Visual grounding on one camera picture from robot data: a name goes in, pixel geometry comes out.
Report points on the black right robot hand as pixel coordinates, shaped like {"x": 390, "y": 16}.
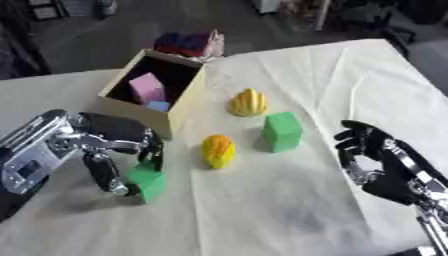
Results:
{"x": 389, "y": 166}

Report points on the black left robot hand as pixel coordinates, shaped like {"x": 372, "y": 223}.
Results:
{"x": 111, "y": 128}

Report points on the small green block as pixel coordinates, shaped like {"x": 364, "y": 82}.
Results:
{"x": 149, "y": 181}

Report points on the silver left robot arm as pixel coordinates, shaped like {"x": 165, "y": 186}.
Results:
{"x": 32, "y": 153}

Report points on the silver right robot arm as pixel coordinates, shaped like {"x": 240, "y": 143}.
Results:
{"x": 433, "y": 223}

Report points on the tan cardboard box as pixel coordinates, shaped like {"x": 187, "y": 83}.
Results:
{"x": 157, "y": 90}

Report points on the light blue block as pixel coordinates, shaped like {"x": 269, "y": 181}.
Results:
{"x": 158, "y": 106}

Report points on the pink block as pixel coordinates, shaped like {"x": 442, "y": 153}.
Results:
{"x": 147, "y": 88}

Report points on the yellow orange toy fruit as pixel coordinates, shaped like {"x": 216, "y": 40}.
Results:
{"x": 219, "y": 151}

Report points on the tall green block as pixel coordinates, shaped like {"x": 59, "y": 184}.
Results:
{"x": 282, "y": 132}

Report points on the red and blue bag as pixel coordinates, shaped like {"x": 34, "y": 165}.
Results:
{"x": 189, "y": 44}

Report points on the yellow ridged toy fruit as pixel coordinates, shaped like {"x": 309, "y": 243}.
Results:
{"x": 248, "y": 102}

